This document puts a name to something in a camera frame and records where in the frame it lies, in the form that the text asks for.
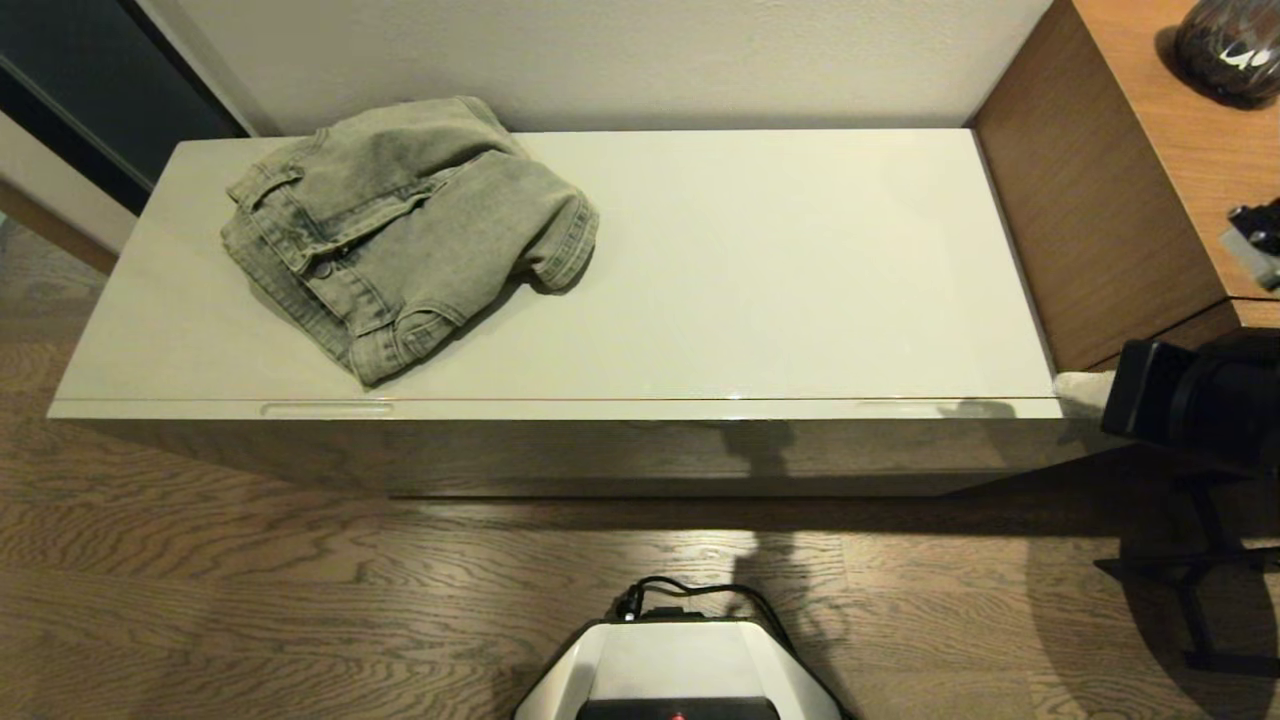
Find grey denim jeans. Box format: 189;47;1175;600
220;97;600;389

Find white low drawer cabinet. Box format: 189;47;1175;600
52;128;1063;404

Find brown wooden desk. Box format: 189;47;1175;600
968;0;1280;373

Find black metal stand legs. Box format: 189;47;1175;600
1093;465;1280;673

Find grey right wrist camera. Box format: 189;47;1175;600
1220;200;1280;291

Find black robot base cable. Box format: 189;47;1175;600
612;577;856;720

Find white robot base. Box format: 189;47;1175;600
513;618;846;720

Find dark glass vase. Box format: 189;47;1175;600
1172;0;1280;109

